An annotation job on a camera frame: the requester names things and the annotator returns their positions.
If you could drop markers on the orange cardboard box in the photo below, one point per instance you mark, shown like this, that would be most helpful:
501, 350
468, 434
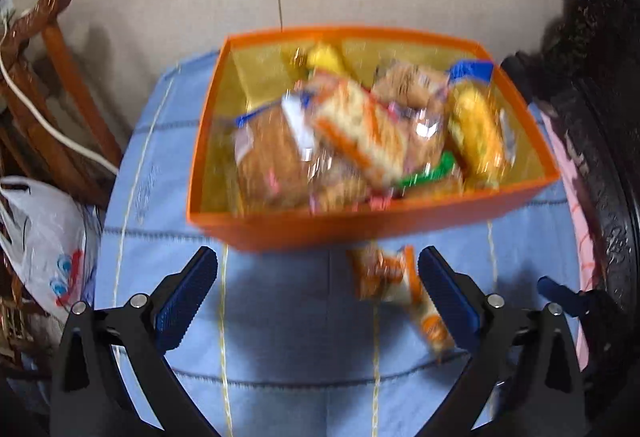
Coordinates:
320, 229

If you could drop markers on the carved wooden chair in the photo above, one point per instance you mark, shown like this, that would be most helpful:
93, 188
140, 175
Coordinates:
75, 82

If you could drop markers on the large blue snack packet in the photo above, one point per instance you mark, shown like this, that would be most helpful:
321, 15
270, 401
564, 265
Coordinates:
243, 119

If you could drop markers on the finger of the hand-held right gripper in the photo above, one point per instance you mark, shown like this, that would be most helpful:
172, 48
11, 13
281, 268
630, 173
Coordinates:
552, 289

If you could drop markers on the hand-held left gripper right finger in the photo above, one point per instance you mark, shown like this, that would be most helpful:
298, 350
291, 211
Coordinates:
447, 302

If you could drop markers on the dark carved wooden furniture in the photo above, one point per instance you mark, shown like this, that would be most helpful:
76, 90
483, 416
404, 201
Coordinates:
600, 117

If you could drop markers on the small orange snack packet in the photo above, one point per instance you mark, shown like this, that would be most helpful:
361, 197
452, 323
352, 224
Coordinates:
385, 274

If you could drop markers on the pink cloth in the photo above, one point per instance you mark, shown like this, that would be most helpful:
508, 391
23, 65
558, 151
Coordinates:
565, 197

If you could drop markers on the dark wooden chair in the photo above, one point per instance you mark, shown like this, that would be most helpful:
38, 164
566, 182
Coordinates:
15, 327

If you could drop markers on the white plastic bag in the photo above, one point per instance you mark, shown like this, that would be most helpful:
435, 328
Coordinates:
40, 237

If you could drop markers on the red trim biscuit packet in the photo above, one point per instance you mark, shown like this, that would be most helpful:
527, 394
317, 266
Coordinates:
360, 127

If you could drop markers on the blue checked tablecloth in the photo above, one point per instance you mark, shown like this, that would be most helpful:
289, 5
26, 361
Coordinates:
300, 317

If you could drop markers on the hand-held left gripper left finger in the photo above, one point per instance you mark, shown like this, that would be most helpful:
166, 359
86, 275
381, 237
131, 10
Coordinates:
187, 302

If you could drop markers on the green snack packet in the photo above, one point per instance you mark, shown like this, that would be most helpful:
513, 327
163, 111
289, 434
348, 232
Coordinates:
425, 174

